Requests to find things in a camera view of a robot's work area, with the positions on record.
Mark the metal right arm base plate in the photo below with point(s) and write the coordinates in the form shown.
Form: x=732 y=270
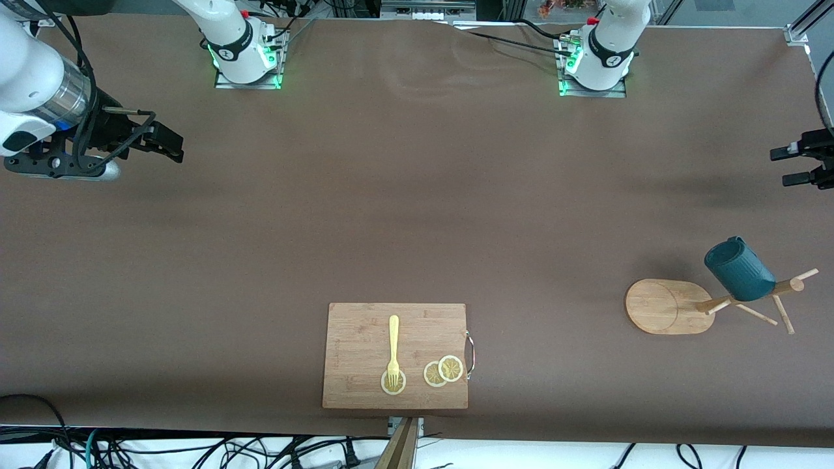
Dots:
x=228 y=85

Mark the small metal bracket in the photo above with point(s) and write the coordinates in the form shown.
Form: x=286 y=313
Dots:
x=393 y=425

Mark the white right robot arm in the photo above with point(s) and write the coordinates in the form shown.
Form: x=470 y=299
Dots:
x=26 y=78

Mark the teal mug with yellow inside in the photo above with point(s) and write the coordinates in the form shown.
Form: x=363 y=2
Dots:
x=739 y=270

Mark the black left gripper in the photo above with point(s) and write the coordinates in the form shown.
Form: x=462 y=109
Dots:
x=822 y=141

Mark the yellow plastic fork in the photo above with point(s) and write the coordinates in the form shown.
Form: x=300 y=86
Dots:
x=393 y=339

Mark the aluminium frame profile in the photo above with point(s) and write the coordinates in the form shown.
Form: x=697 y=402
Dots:
x=805 y=26

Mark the wooden mug rack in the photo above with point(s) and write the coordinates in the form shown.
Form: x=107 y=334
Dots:
x=658 y=306

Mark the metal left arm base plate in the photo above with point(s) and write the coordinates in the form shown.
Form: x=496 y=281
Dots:
x=619 y=92

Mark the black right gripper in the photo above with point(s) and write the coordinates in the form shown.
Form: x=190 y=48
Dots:
x=109 y=129

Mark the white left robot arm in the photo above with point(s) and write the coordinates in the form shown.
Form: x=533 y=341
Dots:
x=612 y=52

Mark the black power plug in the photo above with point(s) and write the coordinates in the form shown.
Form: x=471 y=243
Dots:
x=352 y=456

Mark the brown table cloth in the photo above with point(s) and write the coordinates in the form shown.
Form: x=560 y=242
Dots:
x=417 y=195

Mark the lemon slice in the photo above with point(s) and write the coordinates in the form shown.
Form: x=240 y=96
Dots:
x=451 y=368
x=431 y=376
x=386 y=387

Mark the grey power strip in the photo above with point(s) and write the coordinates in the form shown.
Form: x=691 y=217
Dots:
x=427 y=10

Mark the wooden cutting board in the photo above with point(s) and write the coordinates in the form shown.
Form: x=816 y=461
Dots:
x=358 y=352

